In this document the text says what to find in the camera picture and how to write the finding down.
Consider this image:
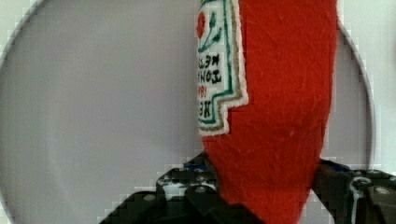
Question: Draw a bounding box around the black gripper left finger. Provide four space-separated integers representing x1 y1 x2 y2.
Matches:
155 151 219 213

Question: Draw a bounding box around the grey round plate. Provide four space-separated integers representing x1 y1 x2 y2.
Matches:
1 0 375 224

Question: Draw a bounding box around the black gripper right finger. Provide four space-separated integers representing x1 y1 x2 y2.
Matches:
312 160 396 224

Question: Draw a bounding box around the red plush ketchup bottle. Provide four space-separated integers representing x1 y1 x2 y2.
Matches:
195 0 337 224

